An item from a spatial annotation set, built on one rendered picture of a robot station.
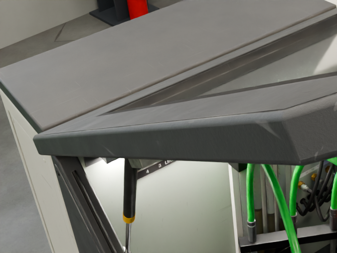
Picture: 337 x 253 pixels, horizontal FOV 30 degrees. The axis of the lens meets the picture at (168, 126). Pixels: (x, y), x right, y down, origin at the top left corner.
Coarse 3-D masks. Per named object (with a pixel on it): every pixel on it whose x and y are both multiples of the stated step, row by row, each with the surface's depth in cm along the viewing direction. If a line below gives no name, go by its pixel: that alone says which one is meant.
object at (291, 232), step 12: (252, 168) 121; (264, 168) 106; (252, 180) 125; (276, 180) 103; (252, 192) 128; (276, 192) 101; (252, 204) 130; (252, 216) 132; (288, 216) 98; (288, 228) 98; (300, 252) 96
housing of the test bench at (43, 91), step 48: (192, 0) 148; (240, 0) 145; (288, 0) 141; (336, 0) 145; (96, 48) 134; (144, 48) 131; (192, 48) 128; (240, 48) 127; (48, 96) 120; (96, 96) 117; (48, 192) 131; (48, 240) 158
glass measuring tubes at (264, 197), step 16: (240, 176) 134; (256, 176) 136; (240, 192) 137; (256, 192) 139; (272, 192) 141; (240, 208) 141; (256, 208) 142; (272, 208) 144; (240, 224) 144; (256, 224) 145; (272, 224) 147
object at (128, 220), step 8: (128, 160) 79; (128, 168) 81; (136, 168) 81; (128, 176) 83; (136, 176) 84; (128, 184) 85; (136, 184) 86; (128, 192) 87; (128, 200) 89; (128, 208) 91; (128, 216) 93; (128, 224) 97; (128, 232) 100; (128, 240) 103; (128, 248) 106
